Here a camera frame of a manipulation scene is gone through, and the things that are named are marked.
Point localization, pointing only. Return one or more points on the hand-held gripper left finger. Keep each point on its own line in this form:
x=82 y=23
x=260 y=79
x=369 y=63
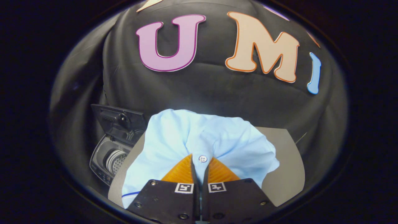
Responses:
x=168 y=205

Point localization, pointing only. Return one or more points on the dark washing machine lid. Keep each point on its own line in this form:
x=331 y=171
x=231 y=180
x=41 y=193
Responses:
x=130 y=118

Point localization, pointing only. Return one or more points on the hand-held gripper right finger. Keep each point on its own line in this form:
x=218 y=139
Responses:
x=233 y=202

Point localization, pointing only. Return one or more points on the light blue shirt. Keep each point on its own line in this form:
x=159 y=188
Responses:
x=174 y=140

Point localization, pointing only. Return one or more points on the black backdrop cloth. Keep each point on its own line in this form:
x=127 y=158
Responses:
x=211 y=90

